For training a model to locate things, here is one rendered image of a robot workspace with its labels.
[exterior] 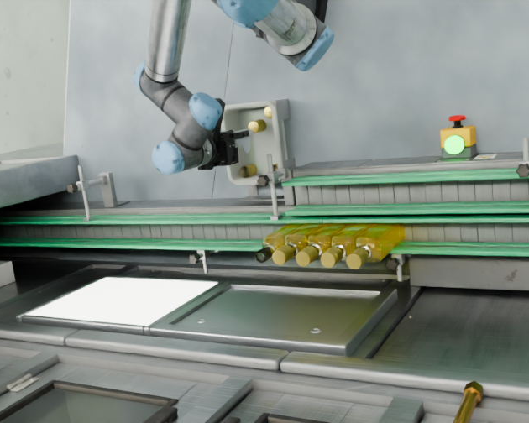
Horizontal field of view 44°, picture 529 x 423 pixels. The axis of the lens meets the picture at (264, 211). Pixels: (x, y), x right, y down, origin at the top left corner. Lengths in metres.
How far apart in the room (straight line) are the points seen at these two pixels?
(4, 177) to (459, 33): 1.34
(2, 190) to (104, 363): 0.80
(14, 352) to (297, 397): 0.74
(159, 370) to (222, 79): 0.90
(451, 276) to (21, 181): 1.29
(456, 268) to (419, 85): 0.46
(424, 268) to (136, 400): 0.76
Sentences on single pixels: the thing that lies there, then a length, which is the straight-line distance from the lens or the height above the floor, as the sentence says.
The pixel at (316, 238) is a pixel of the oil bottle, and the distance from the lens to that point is 1.48.
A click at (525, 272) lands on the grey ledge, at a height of 0.88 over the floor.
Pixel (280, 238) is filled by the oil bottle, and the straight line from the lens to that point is 1.53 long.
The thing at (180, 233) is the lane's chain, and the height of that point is 0.88.
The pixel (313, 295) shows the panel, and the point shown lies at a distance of 1.58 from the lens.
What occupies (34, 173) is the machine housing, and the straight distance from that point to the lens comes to 2.17.
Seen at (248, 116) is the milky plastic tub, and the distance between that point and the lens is 1.86.
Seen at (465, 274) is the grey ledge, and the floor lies 0.88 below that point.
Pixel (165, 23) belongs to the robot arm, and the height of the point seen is 1.30.
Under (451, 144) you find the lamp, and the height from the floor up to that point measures 0.85.
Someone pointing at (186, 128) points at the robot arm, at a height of 1.21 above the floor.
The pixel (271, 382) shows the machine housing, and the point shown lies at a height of 1.43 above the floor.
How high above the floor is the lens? 2.39
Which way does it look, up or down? 59 degrees down
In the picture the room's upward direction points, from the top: 116 degrees counter-clockwise
